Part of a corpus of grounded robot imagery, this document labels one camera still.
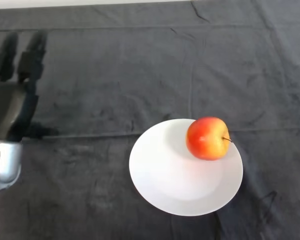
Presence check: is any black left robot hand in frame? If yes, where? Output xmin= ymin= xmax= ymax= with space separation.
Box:
xmin=0 ymin=31 xmax=60 ymax=143

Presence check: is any red yellow apple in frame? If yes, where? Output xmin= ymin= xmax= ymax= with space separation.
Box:
xmin=185 ymin=116 xmax=234 ymax=161

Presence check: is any white round plate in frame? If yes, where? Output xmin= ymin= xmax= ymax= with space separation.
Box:
xmin=128 ymin=118 xmax=244 ymax=217

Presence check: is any black cloth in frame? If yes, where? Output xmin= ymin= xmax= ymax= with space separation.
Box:
xmin=0 ymin=0 xmax=300 ymax=240

